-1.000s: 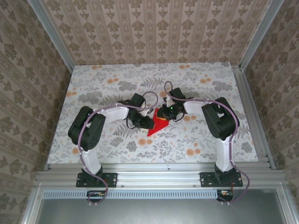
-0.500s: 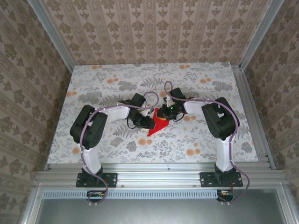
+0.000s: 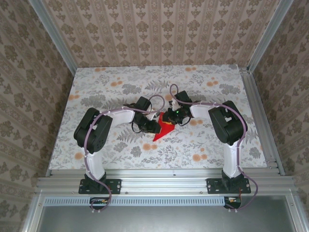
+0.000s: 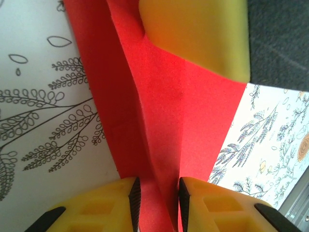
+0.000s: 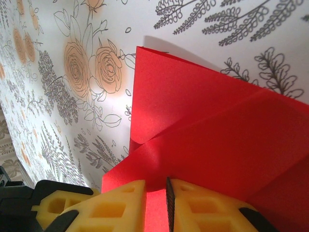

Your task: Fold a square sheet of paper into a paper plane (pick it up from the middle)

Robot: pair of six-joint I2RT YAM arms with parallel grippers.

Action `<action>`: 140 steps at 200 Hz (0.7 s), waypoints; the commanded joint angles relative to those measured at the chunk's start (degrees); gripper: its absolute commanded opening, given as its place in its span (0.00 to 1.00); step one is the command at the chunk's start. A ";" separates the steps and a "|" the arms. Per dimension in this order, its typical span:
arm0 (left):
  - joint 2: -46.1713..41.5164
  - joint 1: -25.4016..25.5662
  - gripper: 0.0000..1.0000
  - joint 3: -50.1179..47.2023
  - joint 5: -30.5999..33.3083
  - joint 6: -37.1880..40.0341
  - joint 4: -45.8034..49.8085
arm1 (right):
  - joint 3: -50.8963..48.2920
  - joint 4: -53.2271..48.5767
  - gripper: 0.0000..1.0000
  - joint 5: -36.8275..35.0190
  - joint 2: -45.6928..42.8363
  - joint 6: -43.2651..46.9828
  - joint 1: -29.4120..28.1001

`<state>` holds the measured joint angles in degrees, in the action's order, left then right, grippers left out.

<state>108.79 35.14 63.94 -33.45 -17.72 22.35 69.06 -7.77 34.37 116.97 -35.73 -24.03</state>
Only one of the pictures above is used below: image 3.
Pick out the floral patterned table cover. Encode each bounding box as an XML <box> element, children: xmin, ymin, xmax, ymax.
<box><xmin>48</xmin><ymin>64</ymin><xmax>269</xmax><ymax>170</ymax></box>

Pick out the aluminium base beam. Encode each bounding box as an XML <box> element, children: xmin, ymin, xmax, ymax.
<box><xmin>36</xmin><ymin>168</ymin><xmax>294</xmax><ymax>194</ymax></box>

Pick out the small electronics board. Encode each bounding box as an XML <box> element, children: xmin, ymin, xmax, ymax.
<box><xmin>89</xmin><ymin>197</ymin><xmax>109</xmax><ymax>210</ymax></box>
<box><xmin>223</xmin><ymin>196</ymin><xmax>242</xmax><ymax>209</ymax></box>

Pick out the grey metal panel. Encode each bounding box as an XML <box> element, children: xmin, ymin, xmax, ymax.
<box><xmin>21</xmin><ymin>195</ymin><xmax>309</xmax><ymax>232</ymax></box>

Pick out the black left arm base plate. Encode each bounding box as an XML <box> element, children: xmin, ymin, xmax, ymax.
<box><xmin>78</xmin><ymin>178</ymin><xmax>122</xmax><ymax>195</ymax></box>

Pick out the grey slotted cable duct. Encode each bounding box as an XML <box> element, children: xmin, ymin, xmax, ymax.
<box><xmin>44</xmin><ymin>196</ymin><xmax>226</xmax><ymax>206</ymax></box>

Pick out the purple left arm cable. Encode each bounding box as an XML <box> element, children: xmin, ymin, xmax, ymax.
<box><xmin>83</xmin><ymin>94</ymin><xmax>166</xmax><ymax>215</ymax></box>

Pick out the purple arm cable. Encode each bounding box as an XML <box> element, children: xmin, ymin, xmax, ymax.
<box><xmin>83</xmin><ymin>94</ymin><xmax>166</xmax><ymax>215</ymax></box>
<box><xmin>169</xmin><ymin>84</ymin><xmax>259</xmax><ymax>213</ymax></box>

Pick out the aluminium side rail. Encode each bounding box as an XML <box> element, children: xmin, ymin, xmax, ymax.
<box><xmin>239</xmin><ymin>67</ymin><xmax>285</xmax><ymax>176</ymax></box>

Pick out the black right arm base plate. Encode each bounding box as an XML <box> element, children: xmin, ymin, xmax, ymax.
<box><xmin>206</xmin><ymin>178</ymin><xmax>252</xmax><ymax>194</ymax></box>

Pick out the aluminium frame post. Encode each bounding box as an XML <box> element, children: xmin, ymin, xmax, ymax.
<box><xmin>28</xmin><ymin>0</ymin><xmax>77</xmax><ymax>75</ymax></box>
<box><xmin>246</xmin><ymin>0</ymin><xmax>294</xmax><ymax>73</ymax></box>

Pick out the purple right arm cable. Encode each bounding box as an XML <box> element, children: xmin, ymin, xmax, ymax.
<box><xmin>169</xmin><ymin>84</ymin><xmax>259</xmax><ymax>213</ymax></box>

